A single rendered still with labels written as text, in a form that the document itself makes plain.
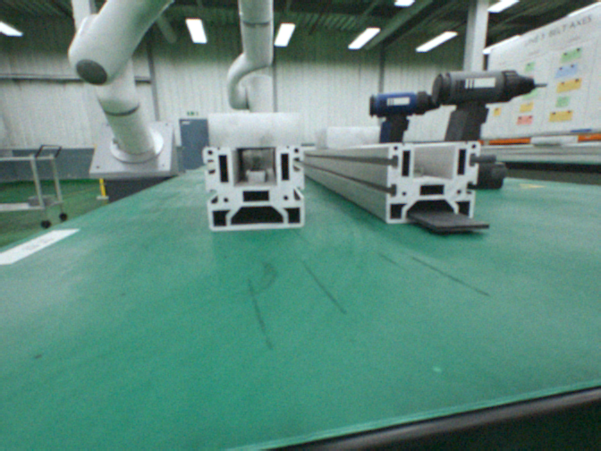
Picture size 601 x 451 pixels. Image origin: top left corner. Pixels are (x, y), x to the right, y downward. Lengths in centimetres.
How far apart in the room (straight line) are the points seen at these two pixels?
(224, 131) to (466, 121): 47
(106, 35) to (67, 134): 1243
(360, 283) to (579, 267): 15
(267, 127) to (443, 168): 21
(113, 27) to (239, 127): 69
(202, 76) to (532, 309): 1239
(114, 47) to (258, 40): 38
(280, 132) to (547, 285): 29
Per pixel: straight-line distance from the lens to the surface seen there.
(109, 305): 20
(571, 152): 210
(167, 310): 18
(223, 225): 34
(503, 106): 427
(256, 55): 105
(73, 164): 1336
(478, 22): 948
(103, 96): 119
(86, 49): 105
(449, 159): 38
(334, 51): 1328
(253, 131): 39
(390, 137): 85
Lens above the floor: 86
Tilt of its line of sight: 13 degrees down
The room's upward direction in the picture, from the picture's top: 1 degrees counter-clockwise
